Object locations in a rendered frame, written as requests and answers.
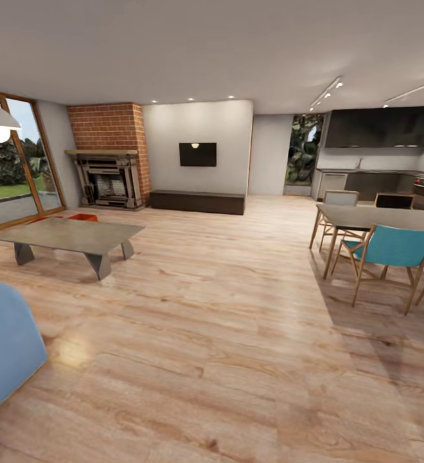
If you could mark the sofa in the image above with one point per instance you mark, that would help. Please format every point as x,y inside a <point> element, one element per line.
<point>22,351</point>

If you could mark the wall mounted tv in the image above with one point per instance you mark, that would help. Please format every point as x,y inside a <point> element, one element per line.
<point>197,154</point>

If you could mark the breakfast table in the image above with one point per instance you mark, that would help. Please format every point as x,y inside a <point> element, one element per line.
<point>361,219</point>

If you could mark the coffee table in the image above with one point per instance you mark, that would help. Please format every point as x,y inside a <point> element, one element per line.
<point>94,239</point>

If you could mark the door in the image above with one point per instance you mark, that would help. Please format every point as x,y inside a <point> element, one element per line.
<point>29,188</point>

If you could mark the fixed window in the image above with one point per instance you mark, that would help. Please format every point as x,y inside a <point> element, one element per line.
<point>305,142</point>

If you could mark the wood fireplace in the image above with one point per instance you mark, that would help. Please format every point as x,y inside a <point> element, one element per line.
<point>109,181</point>

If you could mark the dishwasher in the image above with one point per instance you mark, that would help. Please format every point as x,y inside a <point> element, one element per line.
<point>331,181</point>

